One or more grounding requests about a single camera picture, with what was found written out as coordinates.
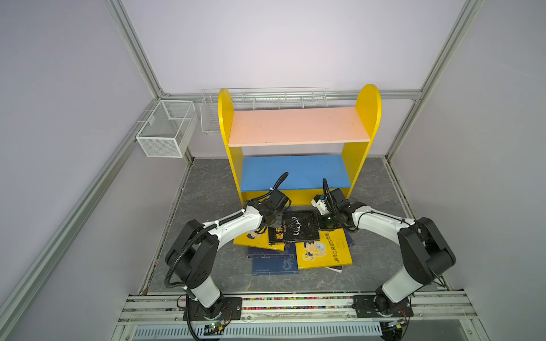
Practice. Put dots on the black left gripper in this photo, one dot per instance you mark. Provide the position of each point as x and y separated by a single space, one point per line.
279 217

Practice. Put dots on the black book orange title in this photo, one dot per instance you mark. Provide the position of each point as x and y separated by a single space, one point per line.
294 227

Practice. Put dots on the yellow cartoon book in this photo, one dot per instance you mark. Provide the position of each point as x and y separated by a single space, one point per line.
256 240
330 251

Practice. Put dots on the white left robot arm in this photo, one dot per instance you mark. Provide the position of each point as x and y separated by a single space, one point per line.
191 258

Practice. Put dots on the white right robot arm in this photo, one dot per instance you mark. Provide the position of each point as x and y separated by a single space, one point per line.
425 253

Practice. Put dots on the blue book under yellow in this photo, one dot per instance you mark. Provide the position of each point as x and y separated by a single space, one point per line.
350 243

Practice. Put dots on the yellow bookshelf with coloured shelves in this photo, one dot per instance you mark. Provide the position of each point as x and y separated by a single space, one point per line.
353 127

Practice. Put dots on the blue book bottom stack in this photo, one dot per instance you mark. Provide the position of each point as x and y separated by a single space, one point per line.
273 262

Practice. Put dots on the white mesh basket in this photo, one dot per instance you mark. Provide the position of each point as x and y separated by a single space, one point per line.
167 131

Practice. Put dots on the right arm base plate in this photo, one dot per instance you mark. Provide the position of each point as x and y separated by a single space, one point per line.
377 306

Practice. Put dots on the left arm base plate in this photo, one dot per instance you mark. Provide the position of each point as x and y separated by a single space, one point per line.
213 307

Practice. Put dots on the white wire rack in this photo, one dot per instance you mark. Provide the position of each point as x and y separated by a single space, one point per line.
248 99

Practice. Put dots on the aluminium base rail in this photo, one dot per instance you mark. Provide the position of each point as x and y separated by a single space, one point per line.
292 316

